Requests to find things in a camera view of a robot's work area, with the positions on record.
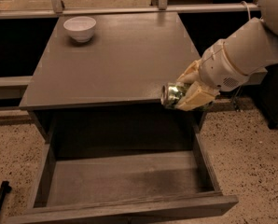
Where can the white ceramic bowl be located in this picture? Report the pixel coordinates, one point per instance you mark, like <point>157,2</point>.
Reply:
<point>80,28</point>

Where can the open grey top drawer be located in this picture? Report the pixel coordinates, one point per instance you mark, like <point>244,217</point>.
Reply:
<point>137,186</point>

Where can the metal railing frame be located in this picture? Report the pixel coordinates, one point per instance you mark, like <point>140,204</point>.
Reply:
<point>123,6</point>

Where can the grey wooden cabinet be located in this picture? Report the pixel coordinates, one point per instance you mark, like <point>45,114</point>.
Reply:
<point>128,60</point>

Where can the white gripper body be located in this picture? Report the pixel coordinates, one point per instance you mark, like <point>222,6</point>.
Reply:
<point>219,66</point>

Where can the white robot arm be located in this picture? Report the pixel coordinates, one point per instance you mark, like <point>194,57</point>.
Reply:
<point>255,44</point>

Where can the crushed green soda can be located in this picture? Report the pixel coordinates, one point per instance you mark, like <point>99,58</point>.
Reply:
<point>172,93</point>

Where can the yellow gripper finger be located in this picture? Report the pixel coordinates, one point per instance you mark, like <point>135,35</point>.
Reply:
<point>191,74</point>
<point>197,95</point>

